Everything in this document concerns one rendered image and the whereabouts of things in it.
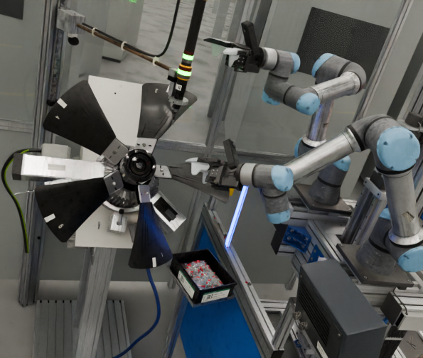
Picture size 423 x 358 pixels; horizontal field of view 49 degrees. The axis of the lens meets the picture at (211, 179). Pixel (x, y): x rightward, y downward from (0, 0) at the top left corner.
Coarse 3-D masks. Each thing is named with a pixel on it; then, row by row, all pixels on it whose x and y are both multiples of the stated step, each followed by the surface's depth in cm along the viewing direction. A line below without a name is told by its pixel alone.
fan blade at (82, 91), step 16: (64, 96) 158; (80, 96) 158; (48, 112) 159; (64, 112) 159; (80, 112) 159; (96, 112) 159; (48, 128) 161; (64, 128) 161; (80, 128) 160; (96, 128) 160; (80, 144) 163; (96, 144) 162
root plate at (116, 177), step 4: (116, 172) 159; (108, 176) 157; (112, 176) 159; (116, 176) 160; (120, 176) 161; (108, 180) 159; (112, 180) 160; (116, 180) 161; (120, 180) 163; (108, 184) 160; (116, 184) 162; (120, 184) 164; (108, 188) 161; (112, 188) 162; (120, 188) 165; (112, 192) 163
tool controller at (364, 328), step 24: (312, 264) 128; (336, 264) 128; (312, 288) 122; (336, 288) 120; (312, 312) 123; (336, 312) 113; (360, 312) 113; (312, 336) 126; (336, 336) 112; (360, 336) 109; (384, 336) 111
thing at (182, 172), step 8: (168, 168) 171; (176, 168) 171; (184, 168) 173; (176, 176) 166; (184, 176) 168; (192, 176) 169; (200, 176) 171; (192, 184) 166; (200, 184) 168; (208, 184) 169; (208, 192) 167; (216, 192) 168; (224, 192) 170; (224, 200) 168
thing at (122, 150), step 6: (114, 144) 162; (120, 144) 161; (108, 150) 163; (114, 150) 163; (120, 150) 162; (126, 150) 162; (108, 156) 165; (114, 156) 164; (120, 156) 164; (114, 162) 165
